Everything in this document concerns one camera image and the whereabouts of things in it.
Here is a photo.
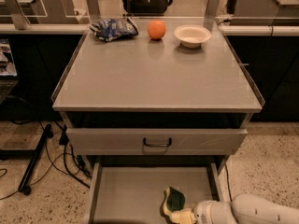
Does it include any black drawer handle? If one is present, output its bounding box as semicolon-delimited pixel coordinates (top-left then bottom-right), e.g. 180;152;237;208
143;138;172;147

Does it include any grey upper drawer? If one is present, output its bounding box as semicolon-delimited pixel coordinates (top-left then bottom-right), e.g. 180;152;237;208
66;128;248;156

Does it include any orange fruit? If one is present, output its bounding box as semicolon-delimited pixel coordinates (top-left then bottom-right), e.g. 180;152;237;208
148;21;166;40

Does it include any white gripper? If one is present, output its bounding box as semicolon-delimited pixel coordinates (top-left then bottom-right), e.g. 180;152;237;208
169;201;237;224

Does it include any grey drawer cabinet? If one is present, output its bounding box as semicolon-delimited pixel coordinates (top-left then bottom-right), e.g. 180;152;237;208
50;16;265;224

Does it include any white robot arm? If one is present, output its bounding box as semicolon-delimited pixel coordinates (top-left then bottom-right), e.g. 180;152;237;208
164;193;299;224

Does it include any white bowl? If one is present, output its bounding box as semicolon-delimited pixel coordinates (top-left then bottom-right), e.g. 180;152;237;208
174;25;211;49

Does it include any open grey middle drawer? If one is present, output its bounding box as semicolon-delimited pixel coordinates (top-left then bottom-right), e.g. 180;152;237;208
83;156;223;224

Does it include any green and yellow sponge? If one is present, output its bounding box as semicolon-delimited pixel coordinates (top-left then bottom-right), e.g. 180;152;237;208
161;187;185;217

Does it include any black stand leg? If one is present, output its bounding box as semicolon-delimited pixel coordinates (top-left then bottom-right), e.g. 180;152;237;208
18;124;53;195

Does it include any grey metal post right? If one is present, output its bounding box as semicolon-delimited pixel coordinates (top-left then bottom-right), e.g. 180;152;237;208
204;0;220;31

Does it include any blue chip bag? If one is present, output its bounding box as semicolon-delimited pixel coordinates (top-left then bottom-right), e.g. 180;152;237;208
89;18;139;42

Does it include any black floor cable right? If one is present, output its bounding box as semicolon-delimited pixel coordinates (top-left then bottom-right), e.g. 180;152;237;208
223;163;234;203

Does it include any grey metal post far left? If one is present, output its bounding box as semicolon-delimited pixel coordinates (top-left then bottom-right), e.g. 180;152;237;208
4;0;29;30

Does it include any laptop computer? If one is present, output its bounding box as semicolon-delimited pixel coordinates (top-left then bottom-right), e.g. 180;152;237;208
0;36;19;104

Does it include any black floor cable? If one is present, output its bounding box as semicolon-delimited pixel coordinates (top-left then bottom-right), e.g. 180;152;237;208
0;119;93;202
223;163;234;203

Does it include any grey metal post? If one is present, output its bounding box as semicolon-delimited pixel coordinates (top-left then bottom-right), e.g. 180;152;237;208
86;0;101;22
4;0;29;30
204;0;220;31

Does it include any black floor cable left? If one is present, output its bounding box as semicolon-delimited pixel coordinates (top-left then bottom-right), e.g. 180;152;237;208
0;119;93;202

